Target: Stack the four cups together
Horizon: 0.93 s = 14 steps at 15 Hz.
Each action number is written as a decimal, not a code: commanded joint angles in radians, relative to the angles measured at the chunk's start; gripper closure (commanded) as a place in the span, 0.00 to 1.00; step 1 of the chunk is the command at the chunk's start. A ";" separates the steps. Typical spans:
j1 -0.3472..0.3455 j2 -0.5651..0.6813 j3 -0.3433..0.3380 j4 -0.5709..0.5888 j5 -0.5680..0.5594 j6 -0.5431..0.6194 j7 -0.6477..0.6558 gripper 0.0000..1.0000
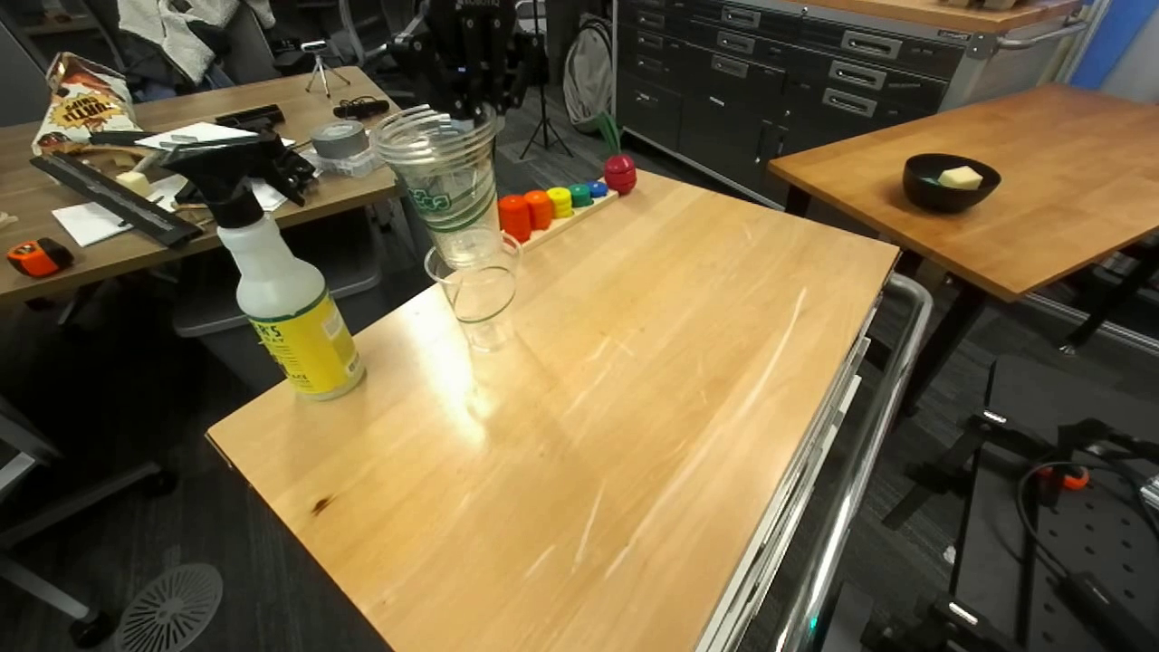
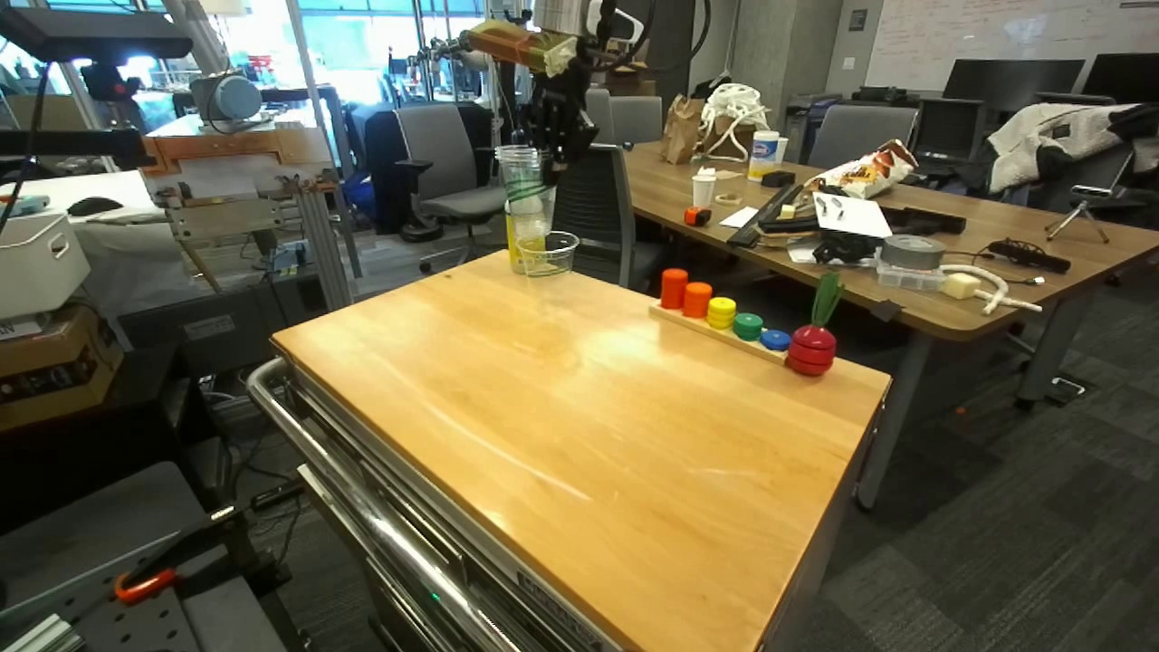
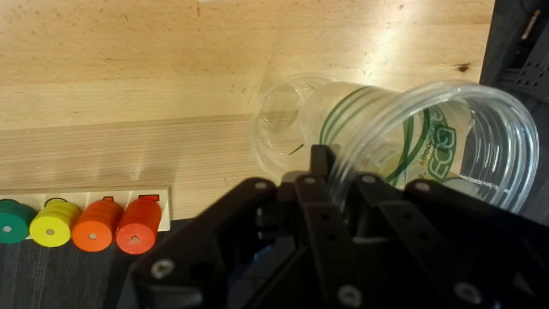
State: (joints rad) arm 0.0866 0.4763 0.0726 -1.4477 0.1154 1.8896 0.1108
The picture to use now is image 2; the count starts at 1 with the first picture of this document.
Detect chips bag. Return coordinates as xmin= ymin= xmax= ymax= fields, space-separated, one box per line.
xmin=805 ymin=138 xmax=921 ymax=201

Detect tan wrist camera box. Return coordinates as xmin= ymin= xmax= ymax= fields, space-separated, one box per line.
xmin=463 ymin=14 xmax=580 ymax=79

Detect flat black device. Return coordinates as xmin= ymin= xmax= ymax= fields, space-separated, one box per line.
xmin=880 ymin=206 xmax=971 ymax=240

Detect white paper sheet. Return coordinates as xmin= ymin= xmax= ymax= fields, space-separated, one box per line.
xmin=807 ymin=192 xmax=893 ymax=242

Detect spray bottle with yellow liquid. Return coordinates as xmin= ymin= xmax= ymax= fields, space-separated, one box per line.
xmin=498 ymin=167 xmax=546 ymax=278

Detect wide black monitor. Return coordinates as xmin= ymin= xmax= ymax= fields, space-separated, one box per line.
xmin=1079 ymin=51 xmax=1159 ymax=103
xmin=936 ymin=55 xmax=1086 ymax=113

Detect white net bag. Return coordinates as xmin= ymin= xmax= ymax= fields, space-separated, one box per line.
xmin=699 ymin=79 xmax=770 ymax=160

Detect grey office chair back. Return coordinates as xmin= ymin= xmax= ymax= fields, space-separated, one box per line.
xmin=805 ymin=102 xmax=921 ymax=172

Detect small cardboard box with items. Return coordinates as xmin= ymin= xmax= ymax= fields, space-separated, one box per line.
xmin=601 ymin=61 xmax=660 ymax=102

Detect small white bottle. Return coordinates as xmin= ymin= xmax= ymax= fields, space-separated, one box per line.
xmin=689 ymin=167 xmax=719 ymax=212

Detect white jacket on chair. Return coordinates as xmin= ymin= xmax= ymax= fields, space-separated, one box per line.
xmin=983 ymin=96 xmax=1136 ymax=194

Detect white plastic box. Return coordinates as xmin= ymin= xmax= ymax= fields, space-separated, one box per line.
xmin=0 ymin=212 xmax=95 ymax=323

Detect black computer mouse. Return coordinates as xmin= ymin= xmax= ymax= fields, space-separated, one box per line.
xmin=65 ymin=194 xmax=126 ymax=221

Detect red radish toy green leaves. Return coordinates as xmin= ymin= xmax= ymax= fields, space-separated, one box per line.
xmin=781 ymin=272 xmax=845 ymax=380

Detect black remote control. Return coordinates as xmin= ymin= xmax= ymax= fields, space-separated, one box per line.
xmin=983 ymin=234 xmax=1070 ymax=274

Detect black perforated metal plate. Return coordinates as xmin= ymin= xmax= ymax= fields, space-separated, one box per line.
xmin=0 ymin=456 xmax=293 ymax=652

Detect grey round device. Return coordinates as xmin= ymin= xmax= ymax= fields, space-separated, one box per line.
xmin=188 ymin=67 xmax=268 ymax=130

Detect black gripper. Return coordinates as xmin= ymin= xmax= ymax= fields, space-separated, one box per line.
xmin=516 ymin=65 xmax=596 ymax=194

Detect black keyboard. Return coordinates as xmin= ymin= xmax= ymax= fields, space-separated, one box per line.
xmin=723 ymin=176 xmax=811 ymax=250

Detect large wooden office desk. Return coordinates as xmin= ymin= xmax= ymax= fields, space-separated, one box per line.
xmin=620 ymin=142 xmax=1159 ymax=512

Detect light grey office chair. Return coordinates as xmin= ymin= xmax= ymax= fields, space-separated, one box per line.
xmin=391 ymin=102 xmax=514 ymax=247

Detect orange handled clamp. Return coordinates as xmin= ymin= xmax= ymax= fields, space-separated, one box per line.
xmin=111 ymin=566 xmax=179 ymax=608

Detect dark blue office chair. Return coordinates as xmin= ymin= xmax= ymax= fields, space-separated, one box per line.
xmin=345 ymin=103 xmax=414 ymax=234

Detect brown paper bag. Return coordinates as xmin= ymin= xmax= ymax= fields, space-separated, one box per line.
xmin=660 ymin=94 xmax=708 ymax=171

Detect red toy cylinder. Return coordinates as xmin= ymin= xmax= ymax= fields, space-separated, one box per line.
xmin=660 ymin=263 xmax=693 ymax=311

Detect dark grey office chair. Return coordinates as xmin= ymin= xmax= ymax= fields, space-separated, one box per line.
xmin=551 ymin=138 xmax=642 ymax=285

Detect black overhead shelf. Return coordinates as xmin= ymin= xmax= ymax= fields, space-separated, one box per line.
xmin=0 ymin=3 xmax=194 ymax=65

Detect small black monitor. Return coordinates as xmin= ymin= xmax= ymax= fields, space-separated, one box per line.
xmin=907 ymin=94 xmax=987 ymax=171

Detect white container blue label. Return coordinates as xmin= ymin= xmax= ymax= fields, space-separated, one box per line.
xmin=744 ymin=125 xmax=790 ymax=186

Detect wooden toy base strip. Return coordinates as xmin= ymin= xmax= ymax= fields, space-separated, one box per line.
xmin=648 ymin=299 xmax=800 ymax=361

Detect white cable with plug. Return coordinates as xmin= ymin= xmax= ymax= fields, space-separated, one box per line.
xmin=936 ymin=262 xmax=1043 ymax=320

